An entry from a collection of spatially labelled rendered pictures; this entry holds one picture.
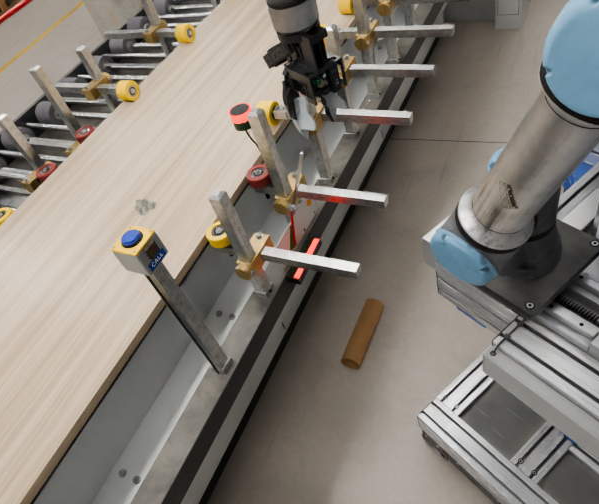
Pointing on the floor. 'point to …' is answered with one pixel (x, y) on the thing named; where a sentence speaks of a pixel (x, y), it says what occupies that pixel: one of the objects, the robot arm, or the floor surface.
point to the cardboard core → (353, 355)
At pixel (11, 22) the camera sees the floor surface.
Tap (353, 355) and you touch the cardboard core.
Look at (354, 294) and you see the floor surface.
